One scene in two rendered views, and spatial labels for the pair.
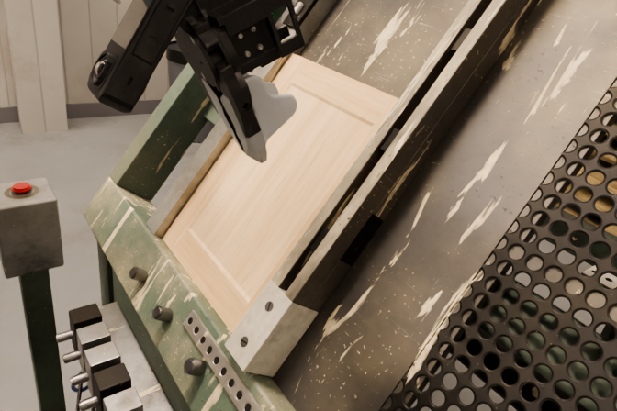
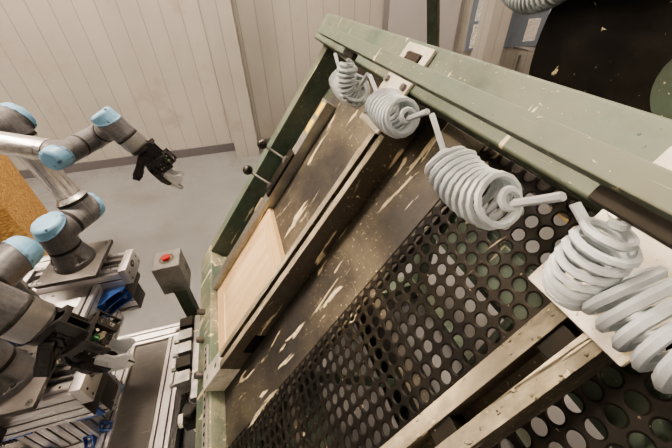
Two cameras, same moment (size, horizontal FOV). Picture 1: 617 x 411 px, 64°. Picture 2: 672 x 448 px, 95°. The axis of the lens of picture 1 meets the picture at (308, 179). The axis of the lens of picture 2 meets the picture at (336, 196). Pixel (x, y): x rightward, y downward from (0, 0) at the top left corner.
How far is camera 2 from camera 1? 0.80 m
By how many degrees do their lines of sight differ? 21
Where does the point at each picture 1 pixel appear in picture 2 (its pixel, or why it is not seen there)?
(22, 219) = (164, 273)
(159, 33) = (44, 360)
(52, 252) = (182, 284)
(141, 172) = (223, 245)
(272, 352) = (218, 384)
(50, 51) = (246, 114)
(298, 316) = (227, 372)
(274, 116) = (119, 361)
